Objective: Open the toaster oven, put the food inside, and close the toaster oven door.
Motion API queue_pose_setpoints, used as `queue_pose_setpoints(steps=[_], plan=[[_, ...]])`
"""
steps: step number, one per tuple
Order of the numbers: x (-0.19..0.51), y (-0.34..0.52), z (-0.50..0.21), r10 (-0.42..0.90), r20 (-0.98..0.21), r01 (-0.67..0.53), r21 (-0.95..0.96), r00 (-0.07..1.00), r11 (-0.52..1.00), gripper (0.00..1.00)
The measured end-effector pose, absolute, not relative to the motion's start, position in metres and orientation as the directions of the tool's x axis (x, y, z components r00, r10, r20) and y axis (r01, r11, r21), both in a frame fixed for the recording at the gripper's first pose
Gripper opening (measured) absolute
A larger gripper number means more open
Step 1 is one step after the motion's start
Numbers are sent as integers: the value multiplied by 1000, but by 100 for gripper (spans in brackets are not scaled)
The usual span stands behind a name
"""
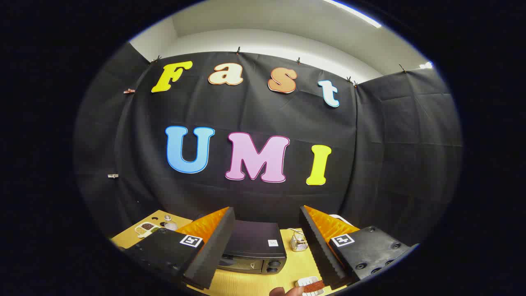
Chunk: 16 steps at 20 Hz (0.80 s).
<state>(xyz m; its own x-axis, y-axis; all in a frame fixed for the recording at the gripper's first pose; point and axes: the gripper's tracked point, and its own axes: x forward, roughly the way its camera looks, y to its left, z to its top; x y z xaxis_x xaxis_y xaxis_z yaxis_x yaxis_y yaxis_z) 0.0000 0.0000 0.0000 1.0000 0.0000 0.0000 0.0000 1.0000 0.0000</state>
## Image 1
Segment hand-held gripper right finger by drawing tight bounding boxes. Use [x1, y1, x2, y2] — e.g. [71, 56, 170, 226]
[299, 205, 411, 289]

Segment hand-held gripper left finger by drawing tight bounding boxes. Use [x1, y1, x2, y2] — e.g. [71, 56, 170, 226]
[123, 207, 235, 290]

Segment black toaster oven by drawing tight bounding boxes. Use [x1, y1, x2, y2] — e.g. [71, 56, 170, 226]
[217, 220, 287, 275]

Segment white ribbed tray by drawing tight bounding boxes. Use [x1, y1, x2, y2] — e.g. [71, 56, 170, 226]
[295, 276, 325, 296]

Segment white seasoning dish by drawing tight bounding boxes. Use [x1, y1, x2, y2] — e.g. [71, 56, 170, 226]
[134, 222, 163, 239]

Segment metal wire basket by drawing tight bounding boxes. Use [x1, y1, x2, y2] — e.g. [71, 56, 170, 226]
[290, 230, 309, 252]

